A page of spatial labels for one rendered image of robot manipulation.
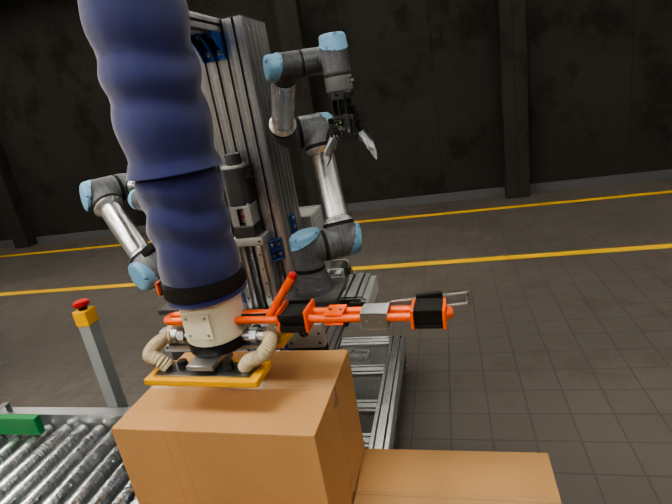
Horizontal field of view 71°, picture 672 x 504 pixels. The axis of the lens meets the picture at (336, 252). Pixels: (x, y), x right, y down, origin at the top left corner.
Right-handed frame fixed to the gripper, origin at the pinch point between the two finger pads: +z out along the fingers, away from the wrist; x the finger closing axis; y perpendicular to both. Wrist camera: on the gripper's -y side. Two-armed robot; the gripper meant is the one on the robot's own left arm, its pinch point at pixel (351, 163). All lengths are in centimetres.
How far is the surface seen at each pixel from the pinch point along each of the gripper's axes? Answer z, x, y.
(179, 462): 68, -50, 47
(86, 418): 95, -132, -3
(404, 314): 33.3, 14.2, 33.8
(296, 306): 32.4, -15.2, 28.1
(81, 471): 98, -115, 23
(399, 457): 98, 4, 12
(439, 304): 32, 23, 32
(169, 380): 45, -49, 43
